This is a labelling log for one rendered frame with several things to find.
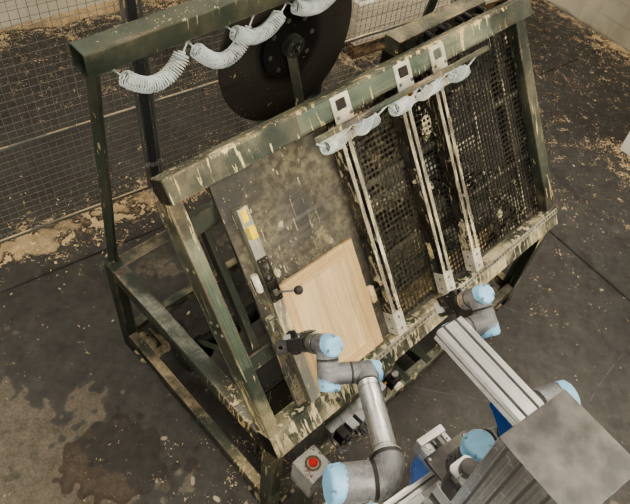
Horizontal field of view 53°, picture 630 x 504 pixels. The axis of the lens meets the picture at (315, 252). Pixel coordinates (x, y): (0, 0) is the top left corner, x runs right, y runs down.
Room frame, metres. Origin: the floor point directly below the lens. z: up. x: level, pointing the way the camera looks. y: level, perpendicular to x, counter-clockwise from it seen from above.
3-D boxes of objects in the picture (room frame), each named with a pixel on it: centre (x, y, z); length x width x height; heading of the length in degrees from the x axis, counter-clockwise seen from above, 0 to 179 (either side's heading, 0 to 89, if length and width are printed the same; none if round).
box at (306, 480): (1.01, -0.11, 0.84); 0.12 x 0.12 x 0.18; 49
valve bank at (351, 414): (1.39, -0.35, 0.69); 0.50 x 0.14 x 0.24; 139
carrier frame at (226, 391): (2.36, -0.15, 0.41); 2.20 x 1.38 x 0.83; 139
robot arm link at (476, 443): (1.04, -0.71, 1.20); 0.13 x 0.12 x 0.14; 117
